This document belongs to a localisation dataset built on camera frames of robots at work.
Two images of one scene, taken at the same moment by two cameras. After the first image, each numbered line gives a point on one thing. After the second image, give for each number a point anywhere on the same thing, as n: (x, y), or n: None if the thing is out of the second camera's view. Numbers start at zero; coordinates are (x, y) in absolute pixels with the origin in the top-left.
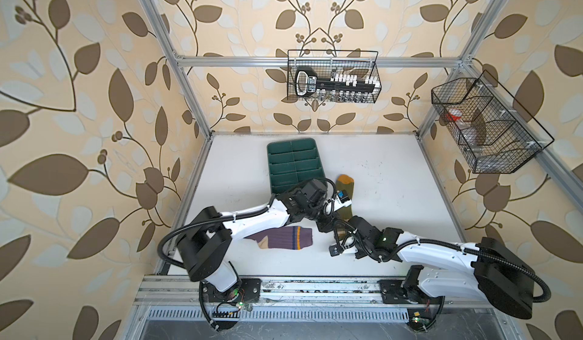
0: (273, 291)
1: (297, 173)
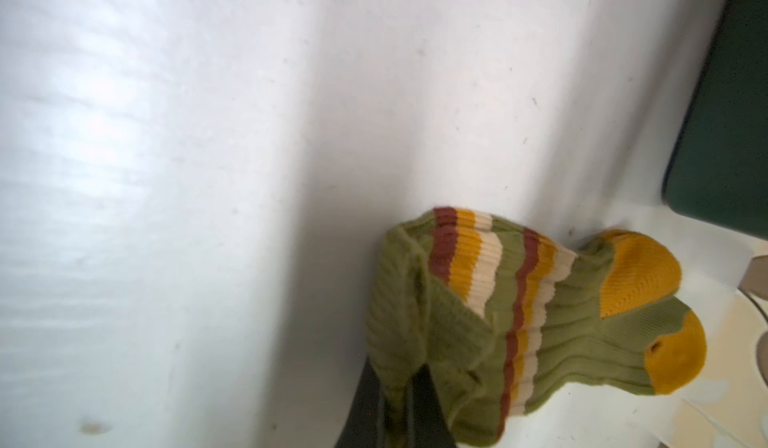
0: None
1: (719, 167)
